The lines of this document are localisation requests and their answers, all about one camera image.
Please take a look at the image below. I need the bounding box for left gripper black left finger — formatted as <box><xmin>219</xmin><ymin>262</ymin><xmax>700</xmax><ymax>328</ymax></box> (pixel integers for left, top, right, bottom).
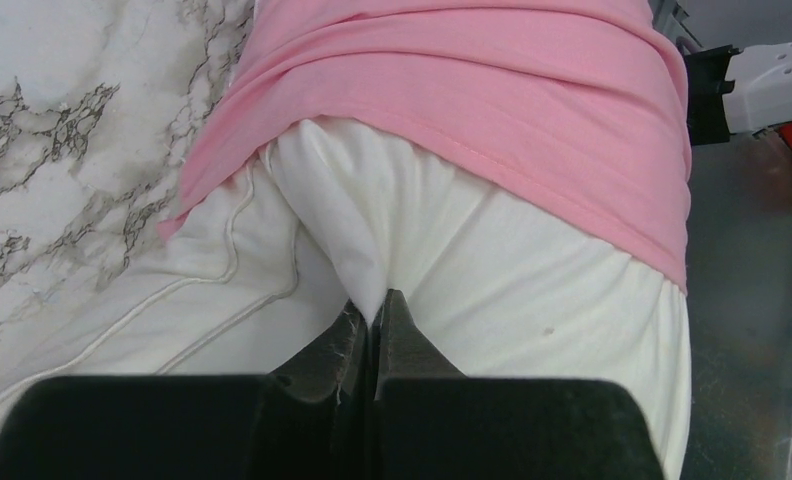
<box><xmin>0</xmin><ymin>305</ymin><xmax>367</xmax><ymax>479</ymax></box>

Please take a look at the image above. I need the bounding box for white pillow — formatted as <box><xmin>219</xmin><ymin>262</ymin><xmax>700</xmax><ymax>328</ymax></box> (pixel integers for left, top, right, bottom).
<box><xmin>0</xmin><ymin>118</ymin><xmax>691</xmax><ymax>479</ymax></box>

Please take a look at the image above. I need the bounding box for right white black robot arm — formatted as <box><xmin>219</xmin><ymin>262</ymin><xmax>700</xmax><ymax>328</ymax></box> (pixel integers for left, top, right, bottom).
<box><xmin>684</xmin><ymin>42</ymin><xmax>792</xmax><ymax>146</ymax></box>

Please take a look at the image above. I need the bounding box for pink floral pillowcase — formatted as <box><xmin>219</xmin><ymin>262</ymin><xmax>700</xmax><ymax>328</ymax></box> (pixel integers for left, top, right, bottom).
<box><xmin>158</xmin><ymin>1</ymin><xmax>692</xmax><ymax>287</ymax></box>

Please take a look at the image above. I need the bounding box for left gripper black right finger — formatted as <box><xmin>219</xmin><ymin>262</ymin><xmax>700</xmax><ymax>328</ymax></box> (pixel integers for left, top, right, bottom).
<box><xmin>369</xmin><ymin>290</ymin><xmax>663</xmax><ymax>479</ymax></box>

